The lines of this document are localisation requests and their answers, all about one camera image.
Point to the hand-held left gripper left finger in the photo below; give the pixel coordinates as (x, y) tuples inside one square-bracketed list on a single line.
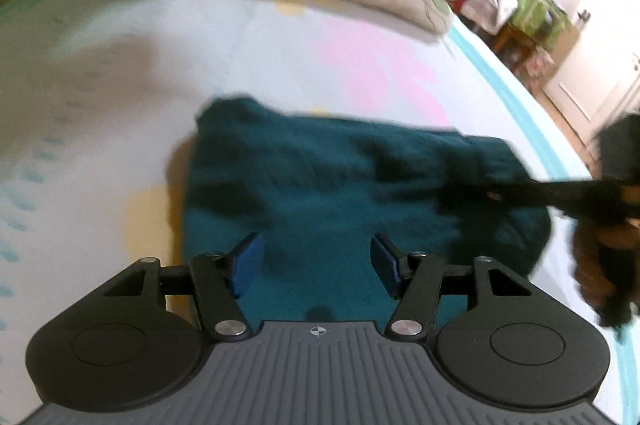
[(247, 262)]

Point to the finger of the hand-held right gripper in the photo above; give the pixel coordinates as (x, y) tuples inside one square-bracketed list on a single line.
[(540, 195)]

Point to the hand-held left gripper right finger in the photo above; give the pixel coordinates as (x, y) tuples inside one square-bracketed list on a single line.
[(386, 262)]

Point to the dark teal pants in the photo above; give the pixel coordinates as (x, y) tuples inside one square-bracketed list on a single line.
[(310, 185)]

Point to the person's right hand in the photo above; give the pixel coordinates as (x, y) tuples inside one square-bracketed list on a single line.
[(585, 275)]

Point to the white panelled door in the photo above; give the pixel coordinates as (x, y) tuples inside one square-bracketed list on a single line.
[(595, 55)]

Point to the wooden stool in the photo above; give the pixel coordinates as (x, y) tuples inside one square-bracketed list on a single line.
[(515, 47)]

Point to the printed pale bed sheet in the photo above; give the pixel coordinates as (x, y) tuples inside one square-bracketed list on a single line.
[(125, 80)]

